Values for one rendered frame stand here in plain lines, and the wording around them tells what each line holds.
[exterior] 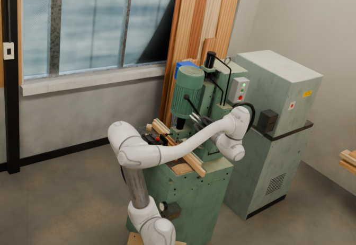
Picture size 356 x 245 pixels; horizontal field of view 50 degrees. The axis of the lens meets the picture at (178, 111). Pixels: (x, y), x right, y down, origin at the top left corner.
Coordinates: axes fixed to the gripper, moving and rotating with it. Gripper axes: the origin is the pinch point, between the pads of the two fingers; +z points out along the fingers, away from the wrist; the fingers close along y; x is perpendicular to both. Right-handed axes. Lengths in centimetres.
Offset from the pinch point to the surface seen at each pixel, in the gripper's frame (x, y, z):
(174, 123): -94, -3, 94
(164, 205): -37, -51, -4
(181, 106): -4.6, 0.5, 18.5
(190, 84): 7.1, 13.1, 16.7
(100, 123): -89, -56, 161
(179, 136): -26.3, -13.0, 20.3
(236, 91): -17.7, 34.0, 7.1
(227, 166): -68, -1, 2
